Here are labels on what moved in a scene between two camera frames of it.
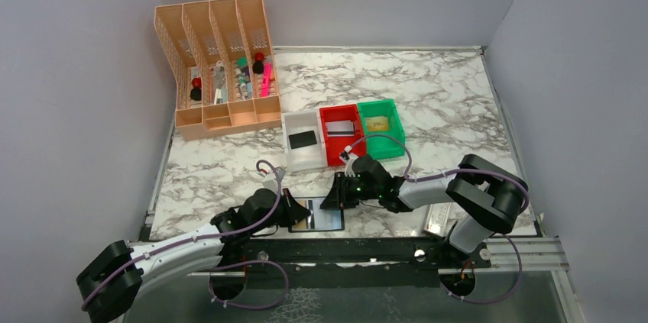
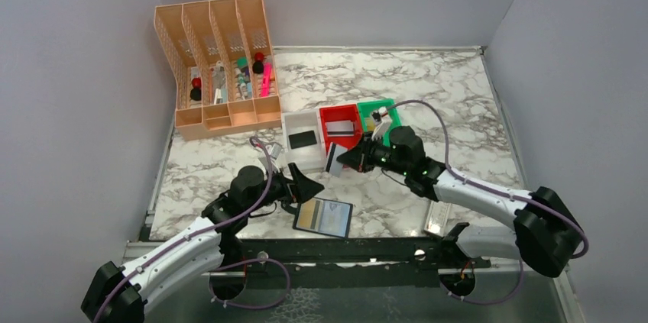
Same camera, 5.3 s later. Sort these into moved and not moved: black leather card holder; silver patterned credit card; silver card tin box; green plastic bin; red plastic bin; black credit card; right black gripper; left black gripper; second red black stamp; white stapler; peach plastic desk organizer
Moved: right black gripper; black leather card holder; left black gripper
Not moved: silver card tin box; second red black stamp; red plastic bin; green plastic bin; white stapler; black credit card; silver patterned credit card; peach plastic desk organizer
